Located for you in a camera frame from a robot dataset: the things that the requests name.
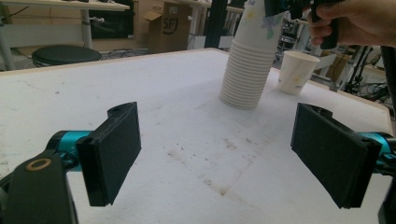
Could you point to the white table mat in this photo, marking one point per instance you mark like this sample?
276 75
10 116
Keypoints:
193 149

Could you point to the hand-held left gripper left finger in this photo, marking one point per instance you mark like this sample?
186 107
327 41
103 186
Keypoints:
109 155

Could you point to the desk with white legs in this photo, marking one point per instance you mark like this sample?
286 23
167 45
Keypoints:
46 18

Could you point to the black metal frame post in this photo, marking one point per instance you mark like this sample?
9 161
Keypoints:
216 23

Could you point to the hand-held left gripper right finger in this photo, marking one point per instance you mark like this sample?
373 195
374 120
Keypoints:
333 152

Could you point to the cardboard box with dark logo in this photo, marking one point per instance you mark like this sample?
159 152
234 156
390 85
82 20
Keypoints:
169 26

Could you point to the black round stool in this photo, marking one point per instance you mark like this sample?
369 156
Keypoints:
65 55

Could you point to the stack of white paper cups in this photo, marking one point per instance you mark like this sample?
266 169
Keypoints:
244 81

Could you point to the floral paper cup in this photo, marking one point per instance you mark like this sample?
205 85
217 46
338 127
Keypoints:
253 28
295 73

